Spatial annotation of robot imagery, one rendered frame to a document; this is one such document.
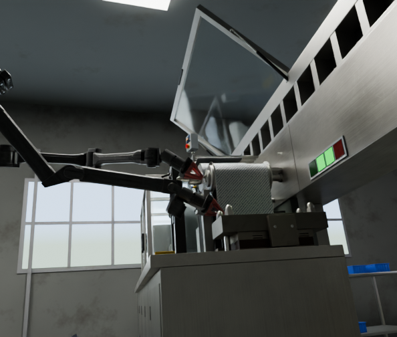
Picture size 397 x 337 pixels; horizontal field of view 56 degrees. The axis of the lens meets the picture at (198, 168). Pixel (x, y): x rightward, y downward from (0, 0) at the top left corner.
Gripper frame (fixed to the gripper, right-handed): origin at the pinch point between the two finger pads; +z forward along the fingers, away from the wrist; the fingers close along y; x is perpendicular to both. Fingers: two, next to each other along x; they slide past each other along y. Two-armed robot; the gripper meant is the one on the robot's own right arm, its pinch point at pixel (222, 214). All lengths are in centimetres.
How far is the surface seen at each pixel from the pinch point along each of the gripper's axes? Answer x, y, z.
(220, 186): 10.1, 0.2, -5.5
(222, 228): -11.0, 19.7, -0.7
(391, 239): 216, -386, 310
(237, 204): 6.4, 0.3, 3.9
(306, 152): 31.6, 20.0, 17.0
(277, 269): -16.5, 26.1, 20.1
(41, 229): -16, -322, -148
